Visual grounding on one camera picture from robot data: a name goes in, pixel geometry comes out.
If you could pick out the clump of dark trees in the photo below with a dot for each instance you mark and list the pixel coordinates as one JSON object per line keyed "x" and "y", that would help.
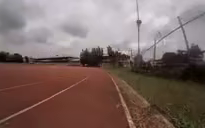
{"x": 91, "y": 57}

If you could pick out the floodlight pole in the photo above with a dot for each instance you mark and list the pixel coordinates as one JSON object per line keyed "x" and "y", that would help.
{"x": 138, "y": 36}

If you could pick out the long low building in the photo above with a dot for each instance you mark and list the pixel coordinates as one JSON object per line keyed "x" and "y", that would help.
{"x": 53, "y": 59}

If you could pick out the trees behind fence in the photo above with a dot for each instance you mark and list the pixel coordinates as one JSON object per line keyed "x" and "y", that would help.
{"x": 171, "y": 58}

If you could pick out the tall net fence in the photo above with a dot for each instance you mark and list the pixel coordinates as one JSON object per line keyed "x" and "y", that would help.
{"x": 183, "y": 33}

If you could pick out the dark hedge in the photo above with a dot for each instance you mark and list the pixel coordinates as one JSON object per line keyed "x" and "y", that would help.
{"x": 196, "y": 73}

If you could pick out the dark trees beside building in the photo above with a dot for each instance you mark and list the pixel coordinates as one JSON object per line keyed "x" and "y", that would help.
{"x": 3, "y": 57}

